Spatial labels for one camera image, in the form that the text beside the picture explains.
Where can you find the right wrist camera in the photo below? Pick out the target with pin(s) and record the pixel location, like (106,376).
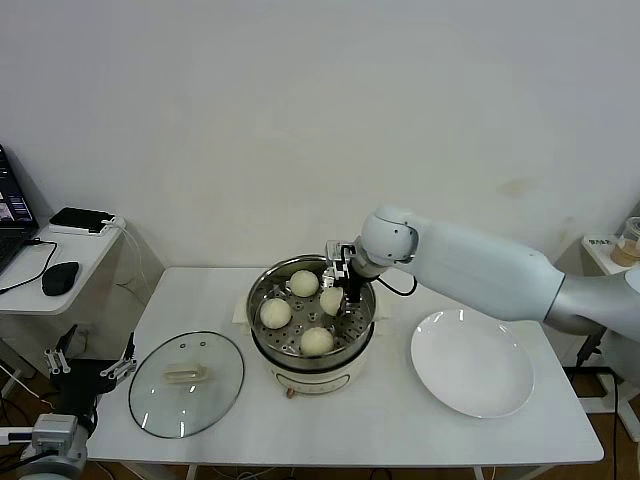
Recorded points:
(339,257)

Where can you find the black computer mouse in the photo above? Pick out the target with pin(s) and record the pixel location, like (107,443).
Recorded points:
(60,277)

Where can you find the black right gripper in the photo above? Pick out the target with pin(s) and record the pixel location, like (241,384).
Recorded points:
(355,277)

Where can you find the large white plate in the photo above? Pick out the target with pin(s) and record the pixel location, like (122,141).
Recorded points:
(470,360)

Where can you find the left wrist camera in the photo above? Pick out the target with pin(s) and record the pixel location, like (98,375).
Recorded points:
(52,432)

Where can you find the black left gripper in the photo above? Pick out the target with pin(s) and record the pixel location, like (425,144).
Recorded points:
(82,377)

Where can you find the black laptop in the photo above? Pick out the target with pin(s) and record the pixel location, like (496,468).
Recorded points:
(10,210)

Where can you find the white side table with cup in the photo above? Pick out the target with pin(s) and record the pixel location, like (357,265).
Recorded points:
(602,254)

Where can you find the black smartphone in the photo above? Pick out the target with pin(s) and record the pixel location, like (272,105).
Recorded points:
(79,219)

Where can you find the clear plastic cup brown drink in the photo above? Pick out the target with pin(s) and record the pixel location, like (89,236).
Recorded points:
(627,252)

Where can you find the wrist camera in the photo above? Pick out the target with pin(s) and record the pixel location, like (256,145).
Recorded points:
(339,257)
(52,432)

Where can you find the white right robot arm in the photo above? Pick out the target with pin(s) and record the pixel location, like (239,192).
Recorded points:
(475,270)

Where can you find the white wall socket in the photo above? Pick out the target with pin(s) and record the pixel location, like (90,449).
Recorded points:
(88,330)

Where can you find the white side table with laptop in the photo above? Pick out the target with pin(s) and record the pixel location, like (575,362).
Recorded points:
(30,300)

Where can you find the white steamed baozi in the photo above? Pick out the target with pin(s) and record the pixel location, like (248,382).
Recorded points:
(331,301)
(304,284)
(275,314)
(316,341)

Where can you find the perforated stainless steel steamer basket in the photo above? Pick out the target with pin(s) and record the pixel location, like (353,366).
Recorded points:
(355,330)

